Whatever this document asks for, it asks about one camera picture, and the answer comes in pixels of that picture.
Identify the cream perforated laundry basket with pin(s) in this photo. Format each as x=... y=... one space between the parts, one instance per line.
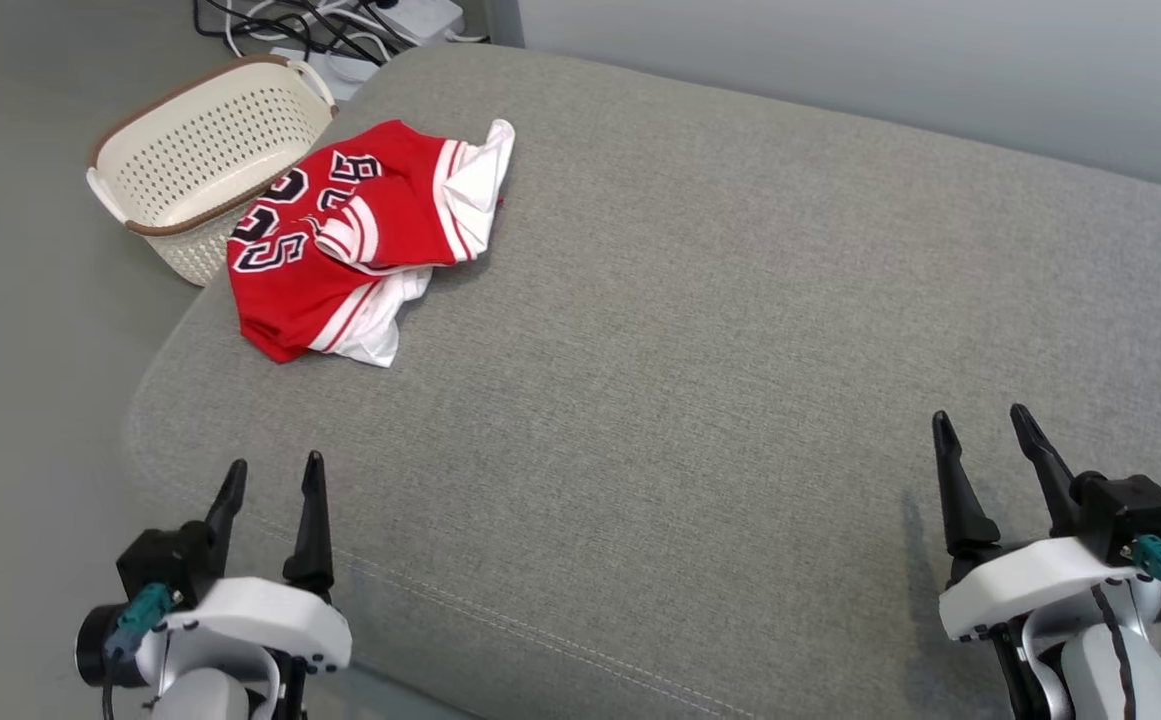
x=200 y=150

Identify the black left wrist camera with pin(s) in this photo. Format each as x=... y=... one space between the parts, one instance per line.
x=165 y=560

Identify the small white power strip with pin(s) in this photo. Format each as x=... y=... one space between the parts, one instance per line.
x=340 y=70

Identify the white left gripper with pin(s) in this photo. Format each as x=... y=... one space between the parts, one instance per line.
x=260 y=620

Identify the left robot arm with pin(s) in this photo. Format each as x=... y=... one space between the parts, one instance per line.
x=210 y=695

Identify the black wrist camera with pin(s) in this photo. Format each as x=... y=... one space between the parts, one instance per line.
x=1130 y=515
x=165 y=560

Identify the red Bulls jersey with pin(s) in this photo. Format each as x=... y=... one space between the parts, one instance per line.
x=290 y=290

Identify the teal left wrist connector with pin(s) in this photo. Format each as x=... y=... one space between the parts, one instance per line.
x=145 y=610

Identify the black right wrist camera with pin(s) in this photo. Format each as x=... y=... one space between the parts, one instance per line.
x=1130 y=515

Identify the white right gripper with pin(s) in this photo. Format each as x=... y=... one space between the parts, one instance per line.
x=1020 y=585

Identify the large white power strip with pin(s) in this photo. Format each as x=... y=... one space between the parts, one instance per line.
x=420 y=18

